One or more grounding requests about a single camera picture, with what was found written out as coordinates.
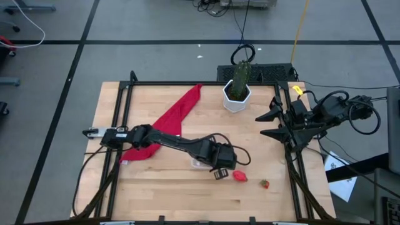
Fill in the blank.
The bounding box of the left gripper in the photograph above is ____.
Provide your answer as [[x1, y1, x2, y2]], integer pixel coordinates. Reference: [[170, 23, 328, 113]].
[[196, 138, 238, 181]]

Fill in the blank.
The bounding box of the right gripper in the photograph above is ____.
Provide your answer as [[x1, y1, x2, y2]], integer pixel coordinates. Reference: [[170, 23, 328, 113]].
[[254, 95, 311, 154]]

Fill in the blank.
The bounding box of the red toy pepper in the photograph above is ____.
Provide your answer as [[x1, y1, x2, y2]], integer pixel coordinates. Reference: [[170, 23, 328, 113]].
[[232, 169, 249, 183]]

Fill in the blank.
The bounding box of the white hexagonal plant pot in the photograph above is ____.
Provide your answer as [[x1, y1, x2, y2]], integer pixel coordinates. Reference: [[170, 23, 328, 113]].
[[222, 79, 253, 114]]

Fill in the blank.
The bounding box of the black vented box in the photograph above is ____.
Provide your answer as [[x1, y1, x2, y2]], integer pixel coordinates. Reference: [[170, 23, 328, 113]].
[[217, 63, 298, 83]]

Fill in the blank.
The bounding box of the green cactus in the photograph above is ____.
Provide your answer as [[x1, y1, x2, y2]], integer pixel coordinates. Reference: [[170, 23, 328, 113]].
[[230, 60, 253, 101]]

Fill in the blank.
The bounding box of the red cloth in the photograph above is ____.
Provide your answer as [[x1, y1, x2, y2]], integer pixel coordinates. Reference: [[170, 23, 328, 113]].
[[119, 83, 203, 165]]

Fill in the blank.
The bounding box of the white paper sheet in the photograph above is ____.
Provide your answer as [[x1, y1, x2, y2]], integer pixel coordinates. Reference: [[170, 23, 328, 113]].
[[324, 151, 359, 203]]

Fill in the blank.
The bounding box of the black bar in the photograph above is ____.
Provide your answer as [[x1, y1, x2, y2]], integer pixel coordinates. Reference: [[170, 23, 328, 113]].
[[324, 152, 390, 184]]

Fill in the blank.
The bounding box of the grey cabinet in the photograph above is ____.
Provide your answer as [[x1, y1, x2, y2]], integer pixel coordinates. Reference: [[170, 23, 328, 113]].
[[386, 86, 400, 174]]

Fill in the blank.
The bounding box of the grey device box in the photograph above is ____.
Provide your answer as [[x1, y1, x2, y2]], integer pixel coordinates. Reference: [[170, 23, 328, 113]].
[[220, 0, 278, 9]]

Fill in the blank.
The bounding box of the grey chair leg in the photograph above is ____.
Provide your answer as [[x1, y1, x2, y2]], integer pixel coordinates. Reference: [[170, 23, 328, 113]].
[[0, 76, 21, 88]]

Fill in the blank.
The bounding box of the red cart part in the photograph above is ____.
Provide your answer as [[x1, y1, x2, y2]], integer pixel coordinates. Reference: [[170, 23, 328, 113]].
[[0, 35, 17, 57]]

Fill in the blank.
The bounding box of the grey chair base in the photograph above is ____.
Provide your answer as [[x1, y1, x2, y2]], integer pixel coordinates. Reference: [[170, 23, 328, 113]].
[[0, 0, 57, 34]]

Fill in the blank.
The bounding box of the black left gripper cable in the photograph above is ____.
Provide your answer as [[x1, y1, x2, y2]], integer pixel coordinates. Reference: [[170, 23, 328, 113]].
[[214, 133, 252, 166]]

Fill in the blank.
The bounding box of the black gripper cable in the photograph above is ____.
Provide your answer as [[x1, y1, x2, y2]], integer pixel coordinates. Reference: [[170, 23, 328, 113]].
[[299, 89, 382, 136], [214, 133, 252, 166]]

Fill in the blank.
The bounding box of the black coiled cable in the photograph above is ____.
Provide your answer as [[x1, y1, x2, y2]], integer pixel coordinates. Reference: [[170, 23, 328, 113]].
[[230, 0, 256, 66]]

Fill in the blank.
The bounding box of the yellow hanging cable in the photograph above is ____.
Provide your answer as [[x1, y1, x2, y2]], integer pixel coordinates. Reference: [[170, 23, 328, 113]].
[[290, 0, 311, 65]]

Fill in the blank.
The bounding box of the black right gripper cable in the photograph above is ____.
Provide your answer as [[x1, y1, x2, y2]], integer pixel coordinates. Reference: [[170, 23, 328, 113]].
[[299, 89, 382, 136]]

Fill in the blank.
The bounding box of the black metal table frame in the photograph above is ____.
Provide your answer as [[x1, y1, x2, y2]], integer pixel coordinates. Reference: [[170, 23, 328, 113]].
[[70, 70, 337, 221]]

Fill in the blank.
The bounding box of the white floor cable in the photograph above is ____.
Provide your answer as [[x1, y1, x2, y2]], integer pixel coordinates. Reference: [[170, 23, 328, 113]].
[[0, 0, 47, 49]]

